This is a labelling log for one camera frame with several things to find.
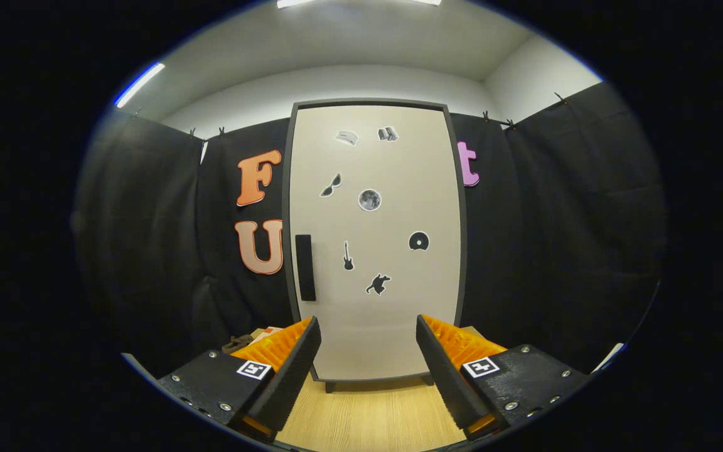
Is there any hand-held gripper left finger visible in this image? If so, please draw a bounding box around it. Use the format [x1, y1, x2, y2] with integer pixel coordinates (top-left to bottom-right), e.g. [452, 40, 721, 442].
[156, 316, 323, 440]

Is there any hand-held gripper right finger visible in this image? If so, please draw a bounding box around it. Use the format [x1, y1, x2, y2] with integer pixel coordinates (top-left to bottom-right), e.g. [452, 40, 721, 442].
[415, 314, 591, 438]

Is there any dark grey shoe cabinet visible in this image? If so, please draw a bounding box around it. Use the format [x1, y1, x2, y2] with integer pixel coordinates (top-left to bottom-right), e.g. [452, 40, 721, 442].
[281, 99, 468, 394]

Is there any white flat object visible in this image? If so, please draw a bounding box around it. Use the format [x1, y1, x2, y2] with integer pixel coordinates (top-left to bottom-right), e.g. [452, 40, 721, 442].
[591, 342, 626, 374]

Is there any long ceiling light strip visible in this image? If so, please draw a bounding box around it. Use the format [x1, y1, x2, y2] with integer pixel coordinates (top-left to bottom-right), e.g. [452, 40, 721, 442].
[114, 62, 166, 109]

